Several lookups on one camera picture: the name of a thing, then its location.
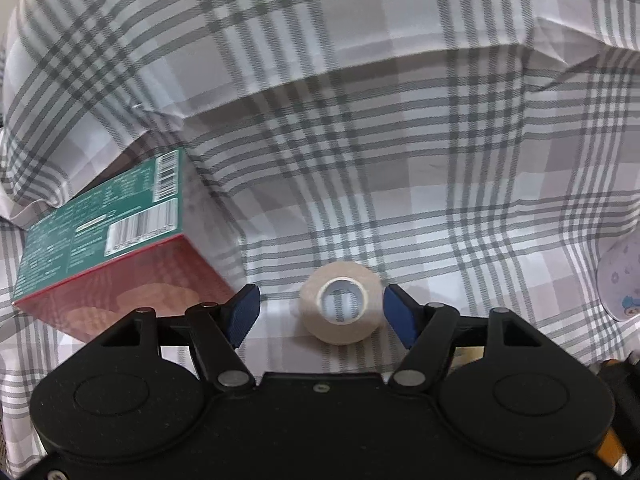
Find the beige tape roll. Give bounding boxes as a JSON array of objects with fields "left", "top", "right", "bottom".
[{"left": 298, "top": 261, "right": 383, "bottom": 346}]

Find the yellow cardboard box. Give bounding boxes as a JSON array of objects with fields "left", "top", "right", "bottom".
[{"left": 448, "top": 346, "right": 485, "bottom": 373}]

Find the red green carton box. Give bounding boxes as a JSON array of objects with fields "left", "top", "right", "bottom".
[{"left": 12, "top": 148, "right": 246, "bottom": 341}]

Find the purple-lid cartoon bottle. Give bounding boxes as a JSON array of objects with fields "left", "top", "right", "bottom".
[{"left": 597, "top": 231, "right": 640, "bottom": 322}]

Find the grey plaid tablecloth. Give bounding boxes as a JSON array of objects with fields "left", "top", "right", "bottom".
[{"left": 1, "top": 0, "right": 639, "bottom": 476}]

